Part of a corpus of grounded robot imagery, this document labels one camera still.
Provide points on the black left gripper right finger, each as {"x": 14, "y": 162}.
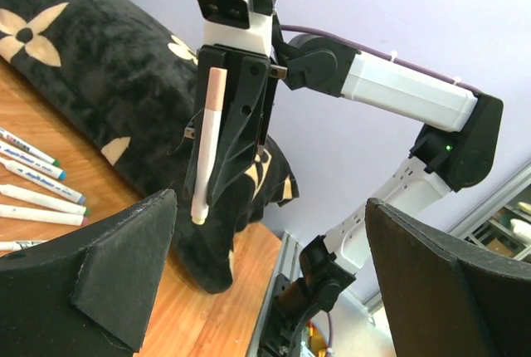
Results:
{"x": 444, "y": 296}

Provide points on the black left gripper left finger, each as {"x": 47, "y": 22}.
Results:
{"x": 90, "y": 292}

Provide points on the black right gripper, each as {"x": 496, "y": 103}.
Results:
{"x": 250, "y": 91}

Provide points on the beige cap marker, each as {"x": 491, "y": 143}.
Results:
{"x": 211, "y": 122}

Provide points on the light green cap marker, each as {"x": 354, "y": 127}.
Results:
{"x": 13, "y": 246}

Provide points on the lavender cap marker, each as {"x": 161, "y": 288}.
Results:
{"x": 43, "y": 181}

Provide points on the pink cap marker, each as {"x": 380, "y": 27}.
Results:
{"x": 40, "y": 215}

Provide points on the dark green cap marker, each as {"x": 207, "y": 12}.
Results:
{"x": 22, "y": 144}

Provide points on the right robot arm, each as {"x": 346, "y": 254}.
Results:
{"x": 460, "y": 125}

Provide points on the black floral pillow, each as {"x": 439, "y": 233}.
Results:
{"x": 128, "y": 84}

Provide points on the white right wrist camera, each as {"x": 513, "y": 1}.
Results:
{"x": 245, "y": 25}

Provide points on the aluminium frame rails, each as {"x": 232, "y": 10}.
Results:
{"x": 287, "y": 264}

